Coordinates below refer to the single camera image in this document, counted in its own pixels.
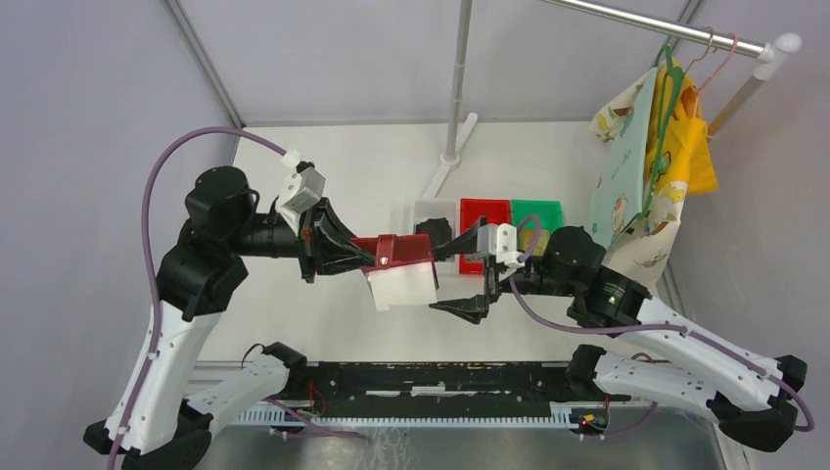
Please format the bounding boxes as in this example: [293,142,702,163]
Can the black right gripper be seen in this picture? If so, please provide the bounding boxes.
[429,214,577,323]

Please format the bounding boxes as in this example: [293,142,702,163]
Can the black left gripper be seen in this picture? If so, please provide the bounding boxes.
[230,194,384,280]

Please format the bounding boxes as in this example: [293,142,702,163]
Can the red leather card holder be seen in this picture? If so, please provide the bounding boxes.
[351,234,438,311]

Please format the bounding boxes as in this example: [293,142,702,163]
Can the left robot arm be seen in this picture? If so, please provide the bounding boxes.
[83,163,376,469]

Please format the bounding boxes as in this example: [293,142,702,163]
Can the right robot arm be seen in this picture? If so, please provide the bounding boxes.
[434,220,815,452]

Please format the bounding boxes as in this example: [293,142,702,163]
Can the black cards stack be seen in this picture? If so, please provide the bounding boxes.
[414,217,454,250]

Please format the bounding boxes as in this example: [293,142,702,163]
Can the red plastic bin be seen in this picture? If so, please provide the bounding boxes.
[458,198,512,275]

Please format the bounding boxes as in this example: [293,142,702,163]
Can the white plastic bin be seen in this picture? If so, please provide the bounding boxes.
[409,198,461,238]

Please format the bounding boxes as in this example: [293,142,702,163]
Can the green plastic bin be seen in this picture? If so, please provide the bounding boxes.
[510,199,564,256]

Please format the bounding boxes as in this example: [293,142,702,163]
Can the patterned cream cloth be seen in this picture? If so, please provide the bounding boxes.
[587,68,687,292]

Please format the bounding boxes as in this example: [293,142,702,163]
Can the small circuit board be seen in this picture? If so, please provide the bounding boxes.
[570,410,610,437]

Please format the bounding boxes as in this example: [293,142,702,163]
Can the yellow garment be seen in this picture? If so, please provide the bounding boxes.
[643,65,718,203]

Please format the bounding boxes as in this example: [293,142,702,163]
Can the green hanger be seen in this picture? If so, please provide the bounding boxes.
[636,45,685,221]

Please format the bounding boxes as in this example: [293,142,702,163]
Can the pink hanger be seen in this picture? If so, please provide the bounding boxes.
[691,32,740,118]

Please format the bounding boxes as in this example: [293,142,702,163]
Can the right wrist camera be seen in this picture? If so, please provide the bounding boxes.
[476,223,522,268]

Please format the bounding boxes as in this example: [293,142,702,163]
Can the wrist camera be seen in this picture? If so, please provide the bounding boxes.
[275,149,325,235]
[476,223,522,268]

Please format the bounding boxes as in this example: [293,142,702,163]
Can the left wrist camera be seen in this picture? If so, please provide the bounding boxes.
[275,149,325,235]

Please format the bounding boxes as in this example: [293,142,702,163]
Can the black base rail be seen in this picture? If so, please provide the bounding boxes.
[276,361,607,419]

